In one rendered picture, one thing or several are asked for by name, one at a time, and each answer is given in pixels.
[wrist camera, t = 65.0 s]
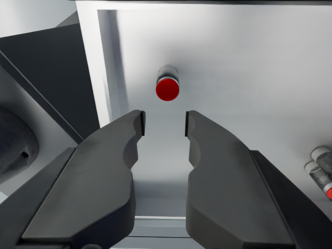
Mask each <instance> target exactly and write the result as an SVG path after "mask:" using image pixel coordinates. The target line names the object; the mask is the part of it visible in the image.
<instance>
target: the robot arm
mask: <svg viewBox="0 0 332 249"><path fill-rule="evenodd" d="M145 122H146V115H145V111H140V110H133V111H131V112H129V113H127V114H125V115H124V116H122V117H120V118H118V119H116V120H114V121H112V122H111V123H109V124H107V125H105V126H103V127H102V128H100V129H98V130H97V131H95V132H94V133H93V134H91V135H90V136H89V137H87V138H86V139H85V140H84V141H83V142H81V143H80V144H79V145H78V146H77V147H68V148H67V149H66V150H64V151H63V152H62V153H61V154H60V155H58V156H57V157H56V158H55V159H53V160H52V161H51V162H50V163H49V164H47V165H46V166H45V167H44V168H42V169H41V170H40V171H39V172H38V173H36V174H35V175H34V176H33V177H32V178H30V179H29V180H28V181H27V182H26V183H24V184H23V185H22V186H21V187H19V188H18V189H17V190H16V191H15V192H13V193H12V194H11V195H10V196H9V197H7V198H6V199H5V200H4V201H3V202H2V203H1V204H0V249H109V248H111V247H112V246H114V245H115V244H117V243H118V242H119V241H121V240H122V239H124V238H125V237H127V236H128V235H129V234H130V233H131V232H132V230H133V228H134V220H135V208H136V201H135V192H134V184H133V176H132V172H131V168H132V167H133V165H134V164H135V163H136V162H137V161H138V150H137V142H138V141H139V140H140V139H141V137H142V136H145ZM185 137H187V138H188V139H189V140H190V149H189V162H190V164H191V165H192V166H193V168H194V169H193V170H192V171H191V172H190V173H189V176H188V187H187V200H186V231H187V233H188V235H189V236H190V237H191V238H192V239H193V240H195V241H196V242H197V243H199V244H200V245H201V246H202V247H204V248H205V249H332V222H331V220H330V219H329V218H328V217H327V216H326V215H325V214H324V213H323V212H322V211H321V210H320V209H319V208H318V207H317V206H316V205H315V204H314V203H313V202H312V201H311V200H310V199H309V198H308V197H307V196H306V195H305V194H304V193H303V192H302V191H301V190H300V189H299V188H297V187H296V186H295V185H294V184H293V183H292V182H291V181H290V180H289V179H288V178H287V177H286V176H285V175H284V174H283V173H282V172H280V171H279V170H278V169H277V168H276V167H275V166H274V165H273V164H272V163H271V162H270V161H269V160H268V159H267V158H266V157H265V156H263V155H262V154H261V153H260V152H259V151H258V150H250V149H249V148H248V147H247V146H246V145H245V144H244V143H243V142H242V141H241V140H240V139H239V138H237V137H236V136H235V135H234V134H232V133H231V132H230V131H228V130H227V129H225V128H224V127H222V126H220V125H219V124H217V123H215V122H214V121H212V120H210V119H209V118H207V117H206V116H204V115H202V114H201V113H199V112H197V111H195V110H191V111H186V118H185ZM38 151H39V147H38V142H37V139H36V137H35V135H34V133H33V132H32V130H31V129H30V128H29V126H28V125H27V124H26V123H25V122H24V121H23V120H22V119H20V118H19V117H18V116H17V115H15V114H14V113H12V112H11V111H9V110H7V109H5V108H3V107H1V106H0V185H1V184H3V183H4V182H6V181H8V180H10V179H11V178H13V177H15V176H17V175H18V174H20V173H22V172H23V171H25V170H26V169H27V168H28V167H29V166H30V165H31V164H32V163H33V161H34V160H35V159H36V157H37V155H38Z"/></svg>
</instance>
